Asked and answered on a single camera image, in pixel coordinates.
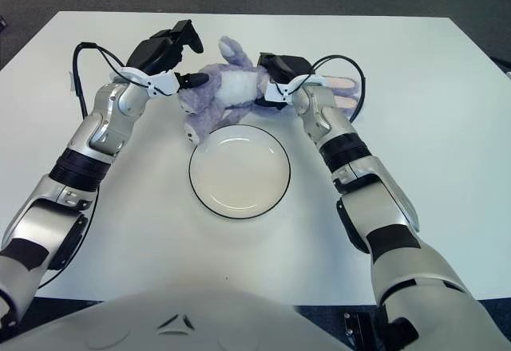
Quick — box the white plate black rim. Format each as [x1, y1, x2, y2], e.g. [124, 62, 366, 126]
[188, 124, 291, 220]

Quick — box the black metal bracket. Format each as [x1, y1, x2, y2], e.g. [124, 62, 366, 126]
[343, 313, 374, 350]

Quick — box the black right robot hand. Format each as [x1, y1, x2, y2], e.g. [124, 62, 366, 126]
[257, 52, 316, 111]

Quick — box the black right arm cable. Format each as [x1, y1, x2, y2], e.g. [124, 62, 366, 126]
[311, 53, 366, 123]

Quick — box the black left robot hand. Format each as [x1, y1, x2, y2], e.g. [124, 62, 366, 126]
[125, 19, 209, 91]

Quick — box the grey robot torso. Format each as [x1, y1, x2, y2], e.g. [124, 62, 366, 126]
[7, 289, 352, 351]

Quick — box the purple plush bunny doll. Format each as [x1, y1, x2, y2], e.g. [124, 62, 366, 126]
[177, 35, 360, 144]

